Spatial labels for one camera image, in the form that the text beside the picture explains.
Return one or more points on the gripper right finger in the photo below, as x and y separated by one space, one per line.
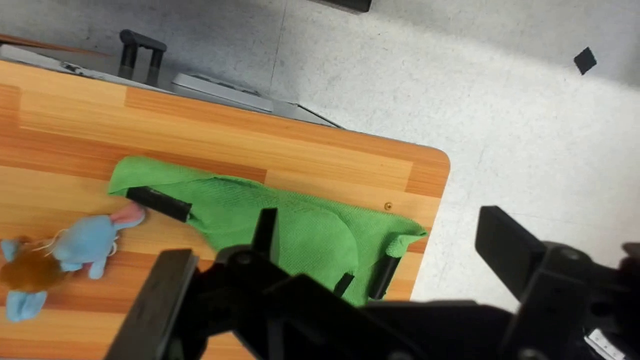
550 280

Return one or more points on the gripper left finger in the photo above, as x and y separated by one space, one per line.
165 300

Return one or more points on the green cloth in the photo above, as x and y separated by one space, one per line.
310 230

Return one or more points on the blue and brown plush toy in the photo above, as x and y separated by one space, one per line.
87 242

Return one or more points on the black cylinder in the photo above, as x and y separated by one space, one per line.
160 202
386 275

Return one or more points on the black square floor marker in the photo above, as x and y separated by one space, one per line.
585 60

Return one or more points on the black stand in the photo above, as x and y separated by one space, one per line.
141 55

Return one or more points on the brown wooden stick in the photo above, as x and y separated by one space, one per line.
45 45

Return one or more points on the black furniture foot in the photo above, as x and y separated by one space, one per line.
345 4

